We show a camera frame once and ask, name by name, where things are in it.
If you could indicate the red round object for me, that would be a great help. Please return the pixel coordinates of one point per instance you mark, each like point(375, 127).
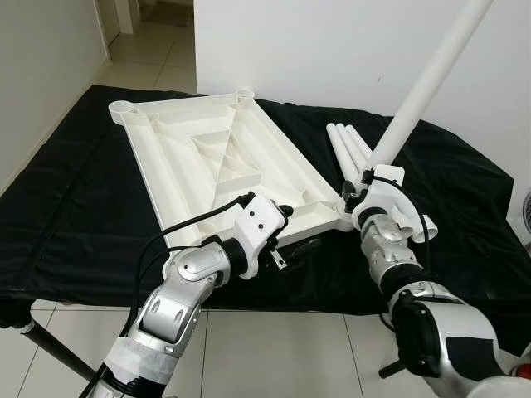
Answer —
point(524, 371)

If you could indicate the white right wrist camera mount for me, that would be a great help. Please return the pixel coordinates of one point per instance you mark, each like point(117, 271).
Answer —
point(382, 195)

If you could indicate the white round fan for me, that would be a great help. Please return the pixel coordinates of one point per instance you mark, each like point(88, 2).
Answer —
point(528, 215)

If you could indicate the white plastic table top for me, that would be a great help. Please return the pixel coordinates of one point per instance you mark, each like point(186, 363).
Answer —
point(207, 166)

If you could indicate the black tablecloth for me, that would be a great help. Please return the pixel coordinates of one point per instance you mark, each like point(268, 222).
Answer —
point(83, 207)

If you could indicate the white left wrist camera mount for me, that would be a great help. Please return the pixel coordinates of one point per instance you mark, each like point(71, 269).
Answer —
point(259, 220)

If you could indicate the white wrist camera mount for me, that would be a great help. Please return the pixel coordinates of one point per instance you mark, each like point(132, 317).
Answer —
point(382, 195)
point(259, 220)

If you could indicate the white plastic table leg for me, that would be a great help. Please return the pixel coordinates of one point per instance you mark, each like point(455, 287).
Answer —
point(339, 143)
point(352, 143)
point(428, 83)
point(366, 143)

